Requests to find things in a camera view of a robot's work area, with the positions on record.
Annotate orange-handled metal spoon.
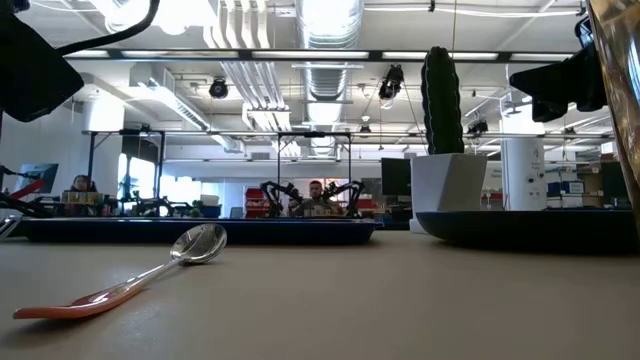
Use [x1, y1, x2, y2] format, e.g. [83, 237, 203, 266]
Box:
[13, 223, 229, 321]

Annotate amber plastic cup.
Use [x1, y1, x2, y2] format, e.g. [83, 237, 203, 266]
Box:
[586, 0, 640, 232]

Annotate dark grey plate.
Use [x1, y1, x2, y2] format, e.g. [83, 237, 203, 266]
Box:
[415, 208, 640, 251]

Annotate blue plastic tray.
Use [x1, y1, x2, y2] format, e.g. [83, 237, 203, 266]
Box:
[19, 217, 384, 247]

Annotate white round column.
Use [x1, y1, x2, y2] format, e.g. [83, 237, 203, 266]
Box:
[501, 137, 548, 212]

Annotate person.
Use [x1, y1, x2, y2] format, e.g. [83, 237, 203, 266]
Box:
[69, 174, 99, 194]
[288, 179, 345, 218]

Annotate green cactus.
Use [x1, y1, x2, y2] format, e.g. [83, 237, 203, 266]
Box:
[420, 46, 466, 156]

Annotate white faceted plant pot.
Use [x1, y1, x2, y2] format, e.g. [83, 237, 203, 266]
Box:
[408, 152, 489, 235]

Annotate black computer monitor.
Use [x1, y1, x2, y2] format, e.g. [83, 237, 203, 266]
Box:
[380, 157, 413, 198]

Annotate red storage bins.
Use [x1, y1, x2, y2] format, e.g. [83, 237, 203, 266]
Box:
[244, 187, 272, 219]

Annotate black background rig frame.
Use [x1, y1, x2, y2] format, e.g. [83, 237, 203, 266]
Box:
[276, 131, 353, 217]
[86, 128, 167, 202]

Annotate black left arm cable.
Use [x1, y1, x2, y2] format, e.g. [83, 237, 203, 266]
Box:
[56, 0, 162, 57]

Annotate black hanging ceiling camera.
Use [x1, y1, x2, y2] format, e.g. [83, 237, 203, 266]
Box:
[208, 76, 230, 100]
[377, 64, 406, 102]

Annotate black overhead frame bar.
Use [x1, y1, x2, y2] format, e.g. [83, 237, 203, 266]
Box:
[63, 48, 576, 65]

